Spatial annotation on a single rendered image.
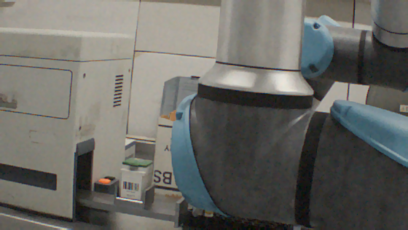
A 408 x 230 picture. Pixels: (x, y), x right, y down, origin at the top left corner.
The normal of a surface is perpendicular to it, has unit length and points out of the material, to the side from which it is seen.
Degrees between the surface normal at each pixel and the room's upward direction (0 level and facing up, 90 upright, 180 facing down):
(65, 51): 90
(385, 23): 124
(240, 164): 91
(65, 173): 90
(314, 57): 85
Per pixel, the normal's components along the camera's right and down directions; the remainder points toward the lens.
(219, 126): -0.61, 0.04
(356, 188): -0.35, 0.10
